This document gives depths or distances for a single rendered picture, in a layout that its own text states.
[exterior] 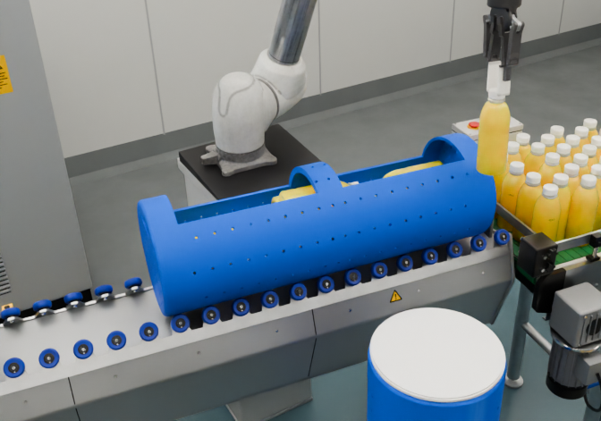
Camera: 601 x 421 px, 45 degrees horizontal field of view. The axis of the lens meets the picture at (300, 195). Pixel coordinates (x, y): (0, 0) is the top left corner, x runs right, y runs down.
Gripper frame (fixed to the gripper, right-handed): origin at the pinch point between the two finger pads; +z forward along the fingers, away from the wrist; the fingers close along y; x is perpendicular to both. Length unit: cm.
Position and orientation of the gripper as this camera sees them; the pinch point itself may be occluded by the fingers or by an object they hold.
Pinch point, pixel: (498, 79)
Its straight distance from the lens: 176.7
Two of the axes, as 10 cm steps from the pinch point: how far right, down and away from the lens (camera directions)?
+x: 9.5, -1.5, 2.8
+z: 0.4, 9.2, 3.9
